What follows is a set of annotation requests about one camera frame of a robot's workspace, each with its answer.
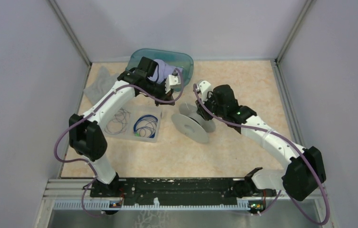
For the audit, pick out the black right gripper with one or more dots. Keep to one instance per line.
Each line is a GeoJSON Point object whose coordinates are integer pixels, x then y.
{"type": "Point", "coordinates": [202, 110]}

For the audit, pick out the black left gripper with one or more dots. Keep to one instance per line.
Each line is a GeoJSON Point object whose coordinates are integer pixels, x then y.
{"type": "Point", "coordinates": [166, 97]}

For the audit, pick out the white perforated cable spool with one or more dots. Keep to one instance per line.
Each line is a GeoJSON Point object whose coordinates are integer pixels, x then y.
{"type": "Point", "coordinates": [191, 124]}

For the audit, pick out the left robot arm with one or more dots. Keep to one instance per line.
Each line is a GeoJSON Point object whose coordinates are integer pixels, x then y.
{"type": "Point", "coordinates": [86, 131]}

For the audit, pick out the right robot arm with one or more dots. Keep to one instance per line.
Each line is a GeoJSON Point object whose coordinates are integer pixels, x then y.
{"type": "Point", "coordinates": [302, 169]}

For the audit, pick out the lavender cloth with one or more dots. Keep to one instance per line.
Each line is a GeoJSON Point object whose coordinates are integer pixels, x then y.
{"type": "Point", "coordinates": [163, 72]}

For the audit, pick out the teal plastic basin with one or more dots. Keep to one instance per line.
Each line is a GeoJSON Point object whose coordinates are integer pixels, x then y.
{"type": "Point", "coordinates": [172, 60]}

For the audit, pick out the clear plastic divided tray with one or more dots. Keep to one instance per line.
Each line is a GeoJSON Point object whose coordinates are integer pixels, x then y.
{"type": "Point", "coordinates": [120, 125]}

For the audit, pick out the clear plastic bag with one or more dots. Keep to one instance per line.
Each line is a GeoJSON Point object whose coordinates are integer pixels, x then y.
{"type": "Point", "coordinates": [101, 85]}

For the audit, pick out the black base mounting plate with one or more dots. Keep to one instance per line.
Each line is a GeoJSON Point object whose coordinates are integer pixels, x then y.
{"type": "Point", "coordinates": [178, 191]}

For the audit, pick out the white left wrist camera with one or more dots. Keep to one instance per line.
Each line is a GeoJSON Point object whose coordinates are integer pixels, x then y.
{"type": "Point", "coordinates": [172, 82]}

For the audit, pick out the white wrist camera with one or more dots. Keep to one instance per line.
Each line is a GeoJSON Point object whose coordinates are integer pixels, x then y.
{"type": "Point", "coordinates": [172, 82]}
{"type": "Point", "coordinates": [203, 87]}

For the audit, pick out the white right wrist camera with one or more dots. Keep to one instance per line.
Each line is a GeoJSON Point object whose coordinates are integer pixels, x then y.
{"type": "Point", "coordinates": [203, 87]}

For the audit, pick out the blue cable coil green connector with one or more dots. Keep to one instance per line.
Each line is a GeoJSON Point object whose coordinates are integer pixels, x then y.
{"type": "Point", "coordinates": [146, 126]}

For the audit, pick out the white slotted cable duct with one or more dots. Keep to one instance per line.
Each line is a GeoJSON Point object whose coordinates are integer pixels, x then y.
{"type": "Point", "coordinates": [107, 204]}

